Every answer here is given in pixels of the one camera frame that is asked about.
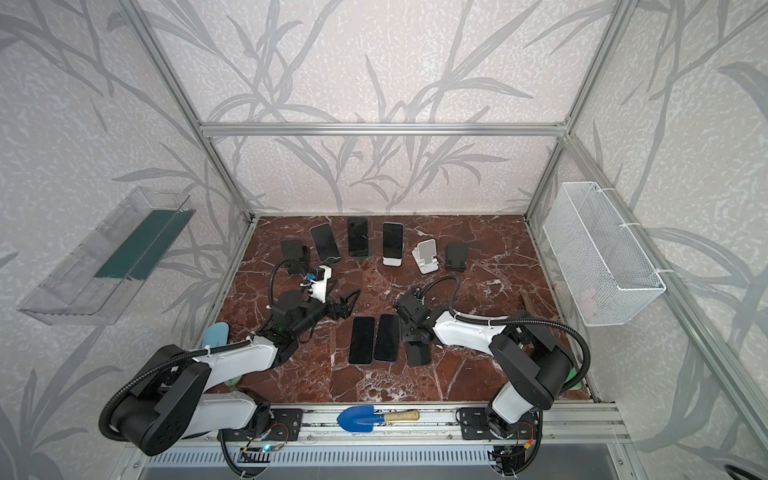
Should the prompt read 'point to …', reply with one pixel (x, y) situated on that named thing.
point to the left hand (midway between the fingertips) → (349, 288)
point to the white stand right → (424, 254)
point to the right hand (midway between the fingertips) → (409, 326)
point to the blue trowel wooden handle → (361, 419)
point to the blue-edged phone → (387, 339)
